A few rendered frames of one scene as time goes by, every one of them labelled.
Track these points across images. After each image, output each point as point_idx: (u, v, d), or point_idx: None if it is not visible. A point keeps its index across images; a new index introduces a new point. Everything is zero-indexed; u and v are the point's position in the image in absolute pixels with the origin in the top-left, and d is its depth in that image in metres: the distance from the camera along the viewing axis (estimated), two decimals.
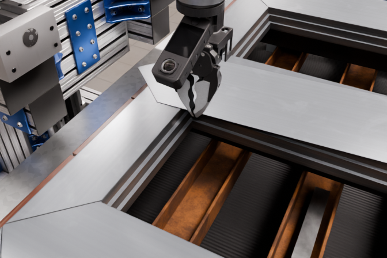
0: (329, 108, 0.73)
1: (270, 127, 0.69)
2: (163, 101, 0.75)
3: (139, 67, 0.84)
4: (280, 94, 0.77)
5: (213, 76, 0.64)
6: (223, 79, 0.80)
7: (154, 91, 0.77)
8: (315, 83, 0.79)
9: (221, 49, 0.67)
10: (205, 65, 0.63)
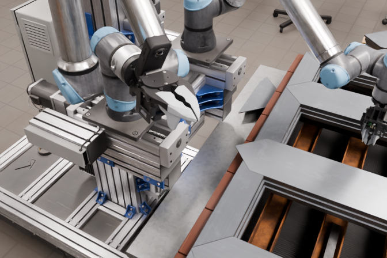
0: (342, 179, 1.36)
1: (310, 189, 1.33)
2: (252, 169, 1.40)
3: (236, 145, 1.49)
4: (316, 169, 1.40)
5: (182, 80, 0.78)
6: (284, 156, 1.44)
7: (246, 163, 1.42)
8: (336, 162, 1.42)
9: None
10: (171, 75, 0.79)
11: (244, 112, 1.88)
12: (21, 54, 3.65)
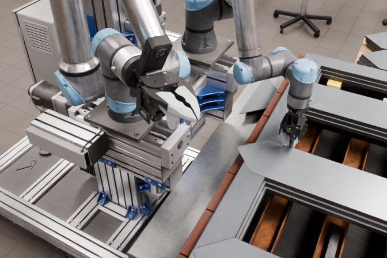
0: (344, 181, 1.36)
1: (311, 190, 1.33)
2: (253, 171, 1.40)
3: (237, 147, 1.49)
4: (317, 170, 1.40)
5: (182, 80, 0.79)
6: (285, 158, 1.45)
7: (247, 164, 1.42)
8: (337, 163, 1.43)
9: None
10: (171, 76, 0.79)
11: (245, 113, 1.88)
12: (22, 54, 3.66)
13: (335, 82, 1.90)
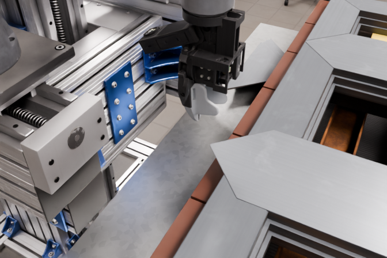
0: None
1: (378, 246, 0.57)
2: (243, 197, 0.64)
3: (211, 144, 0.73)
4: (382, 194, 0.64)
5: (179, 79, 0.63)
6: (311, 167, 0.68)
7: (231, 181, 0.66)
8: None
9: (218, 77, 0.61)
10: (181, 64, 0.63)
11: (233, 88, 1.12)
12: None
13: (384, 38, 1.14)
